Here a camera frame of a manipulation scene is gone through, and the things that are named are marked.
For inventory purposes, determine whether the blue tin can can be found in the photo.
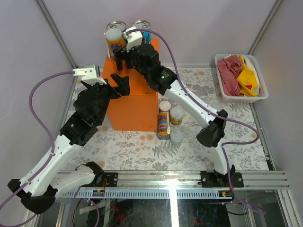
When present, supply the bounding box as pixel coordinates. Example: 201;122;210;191
131;19;152;45
106;20;126;32

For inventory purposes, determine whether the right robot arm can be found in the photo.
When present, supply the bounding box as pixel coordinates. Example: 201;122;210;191
114;44;233;187

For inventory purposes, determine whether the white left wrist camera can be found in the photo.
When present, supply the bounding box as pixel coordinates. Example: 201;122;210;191
72;64;107;86

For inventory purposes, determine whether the yellow porridge can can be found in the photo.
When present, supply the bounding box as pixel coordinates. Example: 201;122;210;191
105;28;126;60

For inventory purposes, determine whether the yellow cloth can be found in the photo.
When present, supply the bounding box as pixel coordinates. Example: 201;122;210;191
236;55;260;97

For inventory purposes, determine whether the pink cloth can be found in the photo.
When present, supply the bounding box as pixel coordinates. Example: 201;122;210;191
216;55;243;96

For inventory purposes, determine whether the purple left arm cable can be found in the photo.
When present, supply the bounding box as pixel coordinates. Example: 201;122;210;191
0;70;75;227

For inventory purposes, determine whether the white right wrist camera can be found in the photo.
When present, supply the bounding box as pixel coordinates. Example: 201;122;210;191
123;26;143;52

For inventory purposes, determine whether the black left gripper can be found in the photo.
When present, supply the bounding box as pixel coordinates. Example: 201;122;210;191
82;73;130;124

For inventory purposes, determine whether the lying yellow can with spoon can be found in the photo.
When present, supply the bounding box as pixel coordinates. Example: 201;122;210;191
157;112;170;140

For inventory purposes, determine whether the orange wooden box shelf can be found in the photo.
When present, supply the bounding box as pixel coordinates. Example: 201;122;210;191
101;37;160;132

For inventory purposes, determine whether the rear can white lid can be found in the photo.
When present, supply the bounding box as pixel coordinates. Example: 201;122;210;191
159;100;171;112

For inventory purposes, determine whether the white plastic basket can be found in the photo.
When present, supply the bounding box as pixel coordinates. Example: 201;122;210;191
214;54;268;103

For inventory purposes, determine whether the aluminium mounting rail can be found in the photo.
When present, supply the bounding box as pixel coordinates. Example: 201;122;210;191
113;171;290;190

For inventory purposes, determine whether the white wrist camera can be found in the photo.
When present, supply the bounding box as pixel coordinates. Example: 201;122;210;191
72;64;107;86
123;26;143;52

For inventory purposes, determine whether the upright yellow can white lid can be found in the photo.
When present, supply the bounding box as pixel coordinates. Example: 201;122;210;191
169;106;185;125

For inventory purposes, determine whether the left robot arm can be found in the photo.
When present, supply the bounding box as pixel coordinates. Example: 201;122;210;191
8;73;130;214

